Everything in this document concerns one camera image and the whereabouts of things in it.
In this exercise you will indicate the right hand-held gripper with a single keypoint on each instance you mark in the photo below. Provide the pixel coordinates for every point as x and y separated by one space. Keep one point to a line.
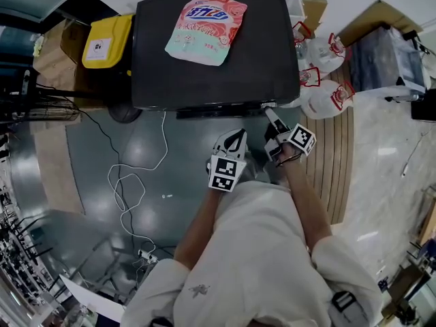
301 138

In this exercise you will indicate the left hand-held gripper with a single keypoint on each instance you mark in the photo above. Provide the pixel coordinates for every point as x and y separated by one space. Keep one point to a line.
225 172

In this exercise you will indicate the black washing machine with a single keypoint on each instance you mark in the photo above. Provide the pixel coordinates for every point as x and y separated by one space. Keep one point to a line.
259 70

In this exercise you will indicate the person's left forearm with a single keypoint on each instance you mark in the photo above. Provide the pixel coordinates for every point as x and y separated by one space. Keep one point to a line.
201 230

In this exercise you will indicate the person's right forearm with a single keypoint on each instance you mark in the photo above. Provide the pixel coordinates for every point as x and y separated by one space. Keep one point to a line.
306 206

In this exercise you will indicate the person's right hand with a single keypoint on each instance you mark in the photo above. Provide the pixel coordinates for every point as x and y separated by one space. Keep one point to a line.
289 157

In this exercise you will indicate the black standing fan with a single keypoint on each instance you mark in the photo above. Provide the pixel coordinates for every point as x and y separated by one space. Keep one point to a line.
124 112

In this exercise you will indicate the pink detergent pouch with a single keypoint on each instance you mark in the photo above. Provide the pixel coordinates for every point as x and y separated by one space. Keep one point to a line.
204 32

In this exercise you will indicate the person's white shirt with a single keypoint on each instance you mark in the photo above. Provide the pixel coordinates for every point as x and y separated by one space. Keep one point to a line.
255 257

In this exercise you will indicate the clear plastic box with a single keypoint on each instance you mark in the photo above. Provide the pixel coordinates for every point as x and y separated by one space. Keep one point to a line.
294 7

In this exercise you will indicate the small cardboard sheet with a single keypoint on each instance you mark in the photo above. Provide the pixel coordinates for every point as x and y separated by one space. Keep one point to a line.
315 10

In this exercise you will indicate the white power strip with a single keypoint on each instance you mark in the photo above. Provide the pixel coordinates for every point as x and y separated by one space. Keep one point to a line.
148 255

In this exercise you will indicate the large cardboard sheet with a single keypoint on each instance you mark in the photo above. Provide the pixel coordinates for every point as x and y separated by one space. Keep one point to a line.
371 19

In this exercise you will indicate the black box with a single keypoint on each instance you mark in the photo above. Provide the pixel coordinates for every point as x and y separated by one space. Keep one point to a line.
424 106

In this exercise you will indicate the yellow lid bin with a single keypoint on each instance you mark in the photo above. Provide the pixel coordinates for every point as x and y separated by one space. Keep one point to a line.
105 43

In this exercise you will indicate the long flat cardboard sheet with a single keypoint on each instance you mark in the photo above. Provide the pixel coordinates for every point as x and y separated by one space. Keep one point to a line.
56 169

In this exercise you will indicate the brown cardboard box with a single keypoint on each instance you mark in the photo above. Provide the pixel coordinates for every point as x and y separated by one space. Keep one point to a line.
58 56

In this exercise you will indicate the white table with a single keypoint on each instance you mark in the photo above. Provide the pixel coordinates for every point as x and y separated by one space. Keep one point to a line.
95 300

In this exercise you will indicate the cluttered workbench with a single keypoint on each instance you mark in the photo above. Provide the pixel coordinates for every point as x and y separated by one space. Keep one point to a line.
20 250

